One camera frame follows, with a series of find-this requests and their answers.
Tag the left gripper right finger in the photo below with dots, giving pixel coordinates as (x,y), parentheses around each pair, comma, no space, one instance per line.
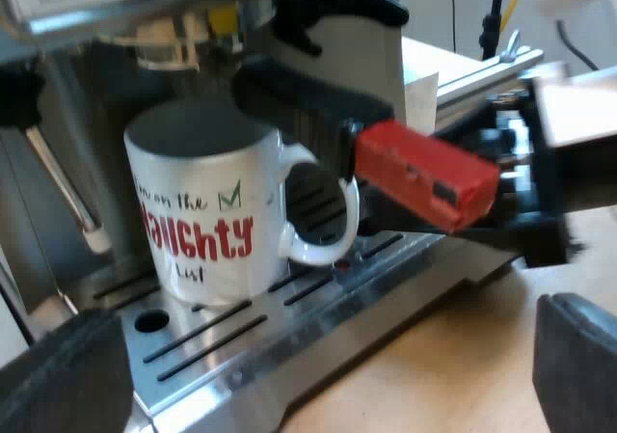
(578,360)

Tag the aluminium rail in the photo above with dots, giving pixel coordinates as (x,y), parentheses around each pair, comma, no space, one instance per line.
(487,73)

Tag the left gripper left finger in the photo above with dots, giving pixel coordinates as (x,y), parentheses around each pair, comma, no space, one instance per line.
(67,380)

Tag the white mug with red print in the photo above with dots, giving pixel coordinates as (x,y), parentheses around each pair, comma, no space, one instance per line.
(212,211)

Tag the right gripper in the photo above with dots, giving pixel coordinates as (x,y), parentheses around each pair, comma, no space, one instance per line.
(583,182)

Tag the steel espresso machine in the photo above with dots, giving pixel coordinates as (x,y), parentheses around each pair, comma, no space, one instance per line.
(270,336)

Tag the black tripod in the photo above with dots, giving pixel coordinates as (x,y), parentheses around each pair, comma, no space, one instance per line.
(491,23)

